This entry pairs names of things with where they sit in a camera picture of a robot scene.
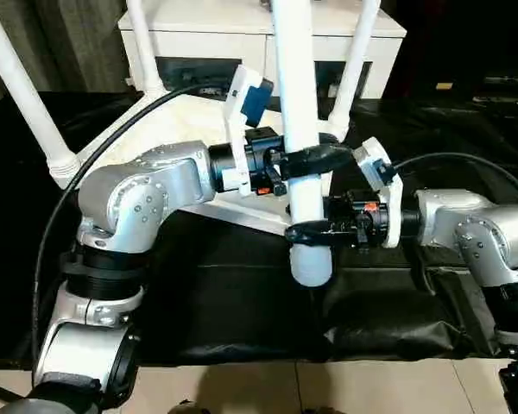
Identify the black mat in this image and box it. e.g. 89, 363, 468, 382
0, 88, 518, 363

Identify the white plastic table top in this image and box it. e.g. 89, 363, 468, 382
68, 88, 351, 242

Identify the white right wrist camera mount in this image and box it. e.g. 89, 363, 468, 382
354, 136, 405, 249

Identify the white plastic table leg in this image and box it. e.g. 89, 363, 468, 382
127, 0, 167, 98
0, 0, 82, 191
270, 0, 333, 288
326, 0, 382, 143

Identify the white cabinet with glass doors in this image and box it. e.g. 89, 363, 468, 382
117, 0, 407, 101

